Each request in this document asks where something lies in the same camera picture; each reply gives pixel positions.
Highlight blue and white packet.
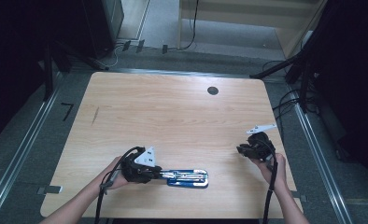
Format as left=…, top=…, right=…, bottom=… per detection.
left=160, top=168, right=210, bottom=189

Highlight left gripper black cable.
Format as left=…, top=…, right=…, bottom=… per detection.
left=93, top=146, right=147, bottom=224

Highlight metal floor rail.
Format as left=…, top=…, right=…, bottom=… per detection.
left=289, top=88, right=354, bottom=224
left=0, top=73, right=64, bottom=220

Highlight person's left hand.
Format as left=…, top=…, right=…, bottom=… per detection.
left=101, top=155, right=134, bottom=191

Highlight person's right hand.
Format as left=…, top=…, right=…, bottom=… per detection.
left=255, top=152, right=288, bottom=189

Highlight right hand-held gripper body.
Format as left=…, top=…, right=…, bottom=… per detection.
left=243, top=123, right=277, bottom=161

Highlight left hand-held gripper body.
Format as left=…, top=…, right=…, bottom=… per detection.
left=121, top=146, right=163, bottom=185

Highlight black hanging cable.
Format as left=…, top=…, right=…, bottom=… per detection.
left=167, top=0, right=201, bottom=52

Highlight black floor cables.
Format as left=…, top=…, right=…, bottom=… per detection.
left=261, top=59, right=302, bottom=144

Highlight black cabinet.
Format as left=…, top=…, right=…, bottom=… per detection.
left=80, top=0, right=125, bottom=60

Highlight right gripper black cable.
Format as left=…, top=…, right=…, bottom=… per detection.
left=261, top=138, right=279, bottom=224

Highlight white floor cable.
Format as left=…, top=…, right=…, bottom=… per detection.
left=104, top=43, right=124, bottom=69

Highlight grey tape strip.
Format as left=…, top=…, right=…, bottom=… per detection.
left=36, top=185, right=64, bottom=196

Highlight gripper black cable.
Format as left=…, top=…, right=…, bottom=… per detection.
left=261, top=138, right=279, bottom=224
left=93, top=146, right=147, bottom=224

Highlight black metal stand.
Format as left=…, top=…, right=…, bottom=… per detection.
left=249, top=29, right=318, bottom=114
left=42, top=41, right=73, bottom=103

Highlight light wooden furniture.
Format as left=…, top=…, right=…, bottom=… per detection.
left=177, top=0, right=330, bottom=60

